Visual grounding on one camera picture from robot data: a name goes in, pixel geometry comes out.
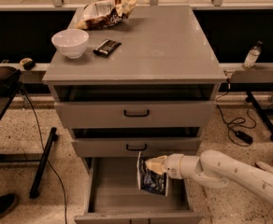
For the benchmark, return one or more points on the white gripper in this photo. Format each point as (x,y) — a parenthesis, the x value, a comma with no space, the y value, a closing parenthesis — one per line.
(173,166)

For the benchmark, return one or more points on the blue chip bag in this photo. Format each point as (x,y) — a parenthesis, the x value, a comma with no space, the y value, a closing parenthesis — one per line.
(148,180)

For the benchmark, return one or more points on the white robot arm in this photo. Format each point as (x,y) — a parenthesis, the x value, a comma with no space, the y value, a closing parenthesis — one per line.
(213,169)

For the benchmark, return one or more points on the grey middle drawer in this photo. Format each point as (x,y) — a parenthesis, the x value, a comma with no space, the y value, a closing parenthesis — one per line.
(129,147)

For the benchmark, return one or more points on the grey open bottom drawer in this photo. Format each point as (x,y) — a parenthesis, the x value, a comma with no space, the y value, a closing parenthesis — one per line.
(113,197)

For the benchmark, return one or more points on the grey top drawer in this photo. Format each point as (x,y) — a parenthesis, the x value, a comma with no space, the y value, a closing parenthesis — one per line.
(134,114)

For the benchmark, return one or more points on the grey drawer cabinet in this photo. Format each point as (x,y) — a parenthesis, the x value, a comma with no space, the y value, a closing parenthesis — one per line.
(164,57)

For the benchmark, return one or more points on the brown white chip bag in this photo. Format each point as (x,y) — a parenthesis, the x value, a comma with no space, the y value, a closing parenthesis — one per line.
(105,13)

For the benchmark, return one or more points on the black bag on table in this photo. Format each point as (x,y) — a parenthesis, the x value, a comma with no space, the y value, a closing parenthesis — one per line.
(9,77)

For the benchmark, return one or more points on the black snack bar wrapper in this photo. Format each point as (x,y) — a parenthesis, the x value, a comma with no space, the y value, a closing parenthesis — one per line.
(106,48)

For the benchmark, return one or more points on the clear plastic bottle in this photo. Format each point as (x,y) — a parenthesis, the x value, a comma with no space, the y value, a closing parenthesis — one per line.
(253,55)

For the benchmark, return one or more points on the white bowl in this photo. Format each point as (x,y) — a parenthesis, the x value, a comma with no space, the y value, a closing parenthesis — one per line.
(71,42)

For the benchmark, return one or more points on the tape measure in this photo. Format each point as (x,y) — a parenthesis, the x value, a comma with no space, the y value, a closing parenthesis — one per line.
(27,63)

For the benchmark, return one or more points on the black shoe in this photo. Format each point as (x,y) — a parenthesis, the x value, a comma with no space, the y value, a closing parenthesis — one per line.
(7,203)

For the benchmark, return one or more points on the black power adapter with cable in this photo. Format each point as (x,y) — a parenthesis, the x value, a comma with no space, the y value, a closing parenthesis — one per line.
(235,128)

